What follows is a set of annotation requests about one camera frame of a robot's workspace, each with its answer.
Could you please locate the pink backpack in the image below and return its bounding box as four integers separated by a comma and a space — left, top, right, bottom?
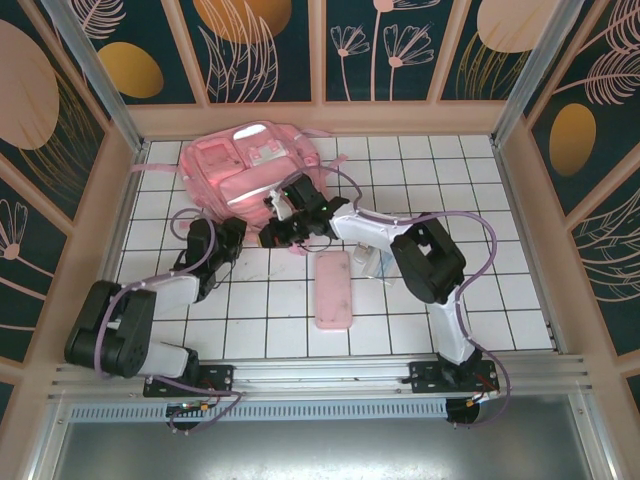
130, 119, 351, 259

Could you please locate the pink pencil case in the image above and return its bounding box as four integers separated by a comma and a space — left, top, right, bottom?
314, 249, 354, 331

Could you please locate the clear bag of blue pens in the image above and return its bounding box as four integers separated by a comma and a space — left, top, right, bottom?
362, 247, 401, 286

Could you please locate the small circuit board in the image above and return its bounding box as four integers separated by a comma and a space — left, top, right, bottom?
166, 401, 214, 417

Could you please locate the grey metal sheet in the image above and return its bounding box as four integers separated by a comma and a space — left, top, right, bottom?
29, 419, 616, 480

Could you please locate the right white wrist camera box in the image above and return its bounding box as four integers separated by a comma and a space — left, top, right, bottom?
263, 191, 294, 222

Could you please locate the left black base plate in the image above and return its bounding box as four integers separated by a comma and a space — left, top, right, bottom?
143, 363, 236, 399

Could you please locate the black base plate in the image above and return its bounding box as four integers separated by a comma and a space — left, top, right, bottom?
408, 359, 501, 396
143, 363, 236, 399

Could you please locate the aluminium mounting rail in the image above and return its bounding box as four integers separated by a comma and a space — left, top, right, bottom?
47, 353, 596, 404

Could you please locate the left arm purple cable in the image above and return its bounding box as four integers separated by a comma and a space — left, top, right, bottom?
94, 208, 246, 435

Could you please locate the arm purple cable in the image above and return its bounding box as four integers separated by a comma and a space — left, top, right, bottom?
282, 167, 512, 431
94, 208, 246, 435

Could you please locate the slotted grey cable duct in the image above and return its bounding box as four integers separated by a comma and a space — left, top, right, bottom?
69, 402, 449, 422

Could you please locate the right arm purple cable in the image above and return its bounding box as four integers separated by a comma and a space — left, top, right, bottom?
282, 167, 512, 431

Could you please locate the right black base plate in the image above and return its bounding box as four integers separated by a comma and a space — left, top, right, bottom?
408, 359, 501, 396

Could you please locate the left aluminium corner post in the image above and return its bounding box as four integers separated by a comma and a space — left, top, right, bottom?
42, 0, 151, 156

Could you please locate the aluminium corner post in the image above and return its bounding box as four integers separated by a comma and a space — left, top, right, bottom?
42, 0, 151, 156
489, 0, 584, 147

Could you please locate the right aluminium side rail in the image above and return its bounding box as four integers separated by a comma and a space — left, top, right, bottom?
491, 142, 571, 355

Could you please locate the right aluminium corner post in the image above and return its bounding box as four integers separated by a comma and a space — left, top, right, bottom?
489, 0, 584, 147

